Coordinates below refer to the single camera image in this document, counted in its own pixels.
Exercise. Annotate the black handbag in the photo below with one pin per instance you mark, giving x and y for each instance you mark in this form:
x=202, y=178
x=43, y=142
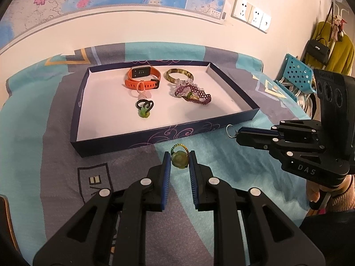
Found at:
x=318, y=51

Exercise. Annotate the teal grey patterned blanket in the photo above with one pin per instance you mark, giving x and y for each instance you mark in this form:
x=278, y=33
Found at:
x=46, y=181

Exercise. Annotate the navy box lid tray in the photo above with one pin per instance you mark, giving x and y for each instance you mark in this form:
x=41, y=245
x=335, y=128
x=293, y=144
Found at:
x=105, y=117

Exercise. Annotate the right hand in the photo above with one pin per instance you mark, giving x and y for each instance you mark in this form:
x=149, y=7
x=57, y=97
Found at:
x=313, y=189

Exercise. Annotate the small green gold earring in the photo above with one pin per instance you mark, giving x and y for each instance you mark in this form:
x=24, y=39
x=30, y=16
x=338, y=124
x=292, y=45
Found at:
x=192, y=96

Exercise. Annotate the mustard yellow hanging garment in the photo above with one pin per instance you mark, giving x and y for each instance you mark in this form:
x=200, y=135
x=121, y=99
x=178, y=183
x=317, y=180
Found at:
x=342, y=57

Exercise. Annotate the orange smart watch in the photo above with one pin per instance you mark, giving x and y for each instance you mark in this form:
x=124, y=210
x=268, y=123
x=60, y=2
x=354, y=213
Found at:
x=142, y=78

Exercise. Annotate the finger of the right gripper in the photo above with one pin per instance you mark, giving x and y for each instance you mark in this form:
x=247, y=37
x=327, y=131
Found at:
x=258, y=141
x=288, y=130

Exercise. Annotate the blue perforated plastic basket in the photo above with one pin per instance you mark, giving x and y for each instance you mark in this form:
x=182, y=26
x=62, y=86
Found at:
x=296, y=79

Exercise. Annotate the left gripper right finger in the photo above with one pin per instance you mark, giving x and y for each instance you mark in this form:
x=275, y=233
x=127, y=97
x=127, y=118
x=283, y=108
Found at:
x=214, y=194

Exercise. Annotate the tortoiseshell bangle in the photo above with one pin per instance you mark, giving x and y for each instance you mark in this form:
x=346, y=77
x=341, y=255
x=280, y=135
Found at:
x=174, y=75

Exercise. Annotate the pink knit sleeve forearm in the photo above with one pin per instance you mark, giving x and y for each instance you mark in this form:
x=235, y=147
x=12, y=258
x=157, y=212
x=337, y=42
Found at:
x=342, y=202

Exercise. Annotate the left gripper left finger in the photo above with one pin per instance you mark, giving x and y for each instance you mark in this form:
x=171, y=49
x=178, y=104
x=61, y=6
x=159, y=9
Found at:
x=148, y=194

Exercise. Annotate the white wall sockets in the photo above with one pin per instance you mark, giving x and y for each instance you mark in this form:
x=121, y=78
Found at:
x=244, y=11

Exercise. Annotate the wooden headboard edge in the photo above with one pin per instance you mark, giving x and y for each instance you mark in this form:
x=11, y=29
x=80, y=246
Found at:
x=7, y=231

